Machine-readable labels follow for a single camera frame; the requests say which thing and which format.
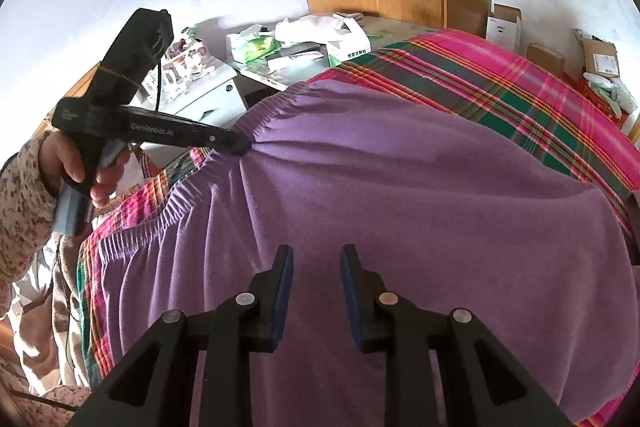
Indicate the white cardboard box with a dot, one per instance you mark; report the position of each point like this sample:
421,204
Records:
502,27

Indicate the purple pants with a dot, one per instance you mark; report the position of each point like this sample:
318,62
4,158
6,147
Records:
400,217

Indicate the white nightstand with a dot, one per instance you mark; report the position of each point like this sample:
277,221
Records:
210,94

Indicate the green tissue packet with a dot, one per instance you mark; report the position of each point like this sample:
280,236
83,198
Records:
252,47

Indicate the labelled brown cardboard box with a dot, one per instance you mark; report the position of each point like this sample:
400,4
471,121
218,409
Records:
600,57

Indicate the person's left forearm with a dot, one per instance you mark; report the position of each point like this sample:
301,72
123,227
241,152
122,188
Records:
22,217

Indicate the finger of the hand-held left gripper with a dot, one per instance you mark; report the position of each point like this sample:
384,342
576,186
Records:
225,141

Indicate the plain brown cardboard box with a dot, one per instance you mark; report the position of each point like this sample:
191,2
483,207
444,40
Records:
545,57

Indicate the white plastic bags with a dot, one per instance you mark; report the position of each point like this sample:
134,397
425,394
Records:
612,94

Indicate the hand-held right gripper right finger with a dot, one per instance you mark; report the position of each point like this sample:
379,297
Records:
352,302

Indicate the person's beige trousers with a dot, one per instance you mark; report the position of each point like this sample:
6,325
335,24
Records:
40,307

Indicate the person's left hand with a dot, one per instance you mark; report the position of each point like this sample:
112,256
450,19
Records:
62,159

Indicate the white green carton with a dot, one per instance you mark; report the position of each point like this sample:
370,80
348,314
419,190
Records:
350,44

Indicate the pink green plaid blanket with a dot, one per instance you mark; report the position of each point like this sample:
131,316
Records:
500,82

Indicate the small bottles on nightstand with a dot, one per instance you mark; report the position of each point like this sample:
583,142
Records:
185,67

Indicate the person's floral top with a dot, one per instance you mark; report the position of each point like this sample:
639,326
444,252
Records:
45,407

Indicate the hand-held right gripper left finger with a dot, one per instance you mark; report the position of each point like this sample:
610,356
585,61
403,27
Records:
282,297

